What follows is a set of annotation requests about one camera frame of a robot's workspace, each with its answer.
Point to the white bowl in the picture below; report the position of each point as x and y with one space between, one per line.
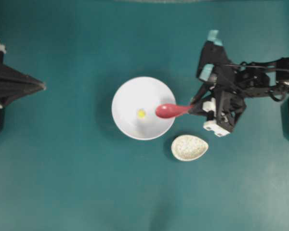
141 93

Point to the red plastic spoon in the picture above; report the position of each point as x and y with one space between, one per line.
169 110

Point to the yellow hexagonal prism block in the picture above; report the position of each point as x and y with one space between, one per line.
141 113

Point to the speckled egg-shaped dish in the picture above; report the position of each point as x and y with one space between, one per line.
188 147

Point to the wrist camera with teal mount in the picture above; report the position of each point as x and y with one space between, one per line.
212 54

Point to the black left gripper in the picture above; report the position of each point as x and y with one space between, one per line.
12 92

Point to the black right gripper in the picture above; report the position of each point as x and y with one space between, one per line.
228 86

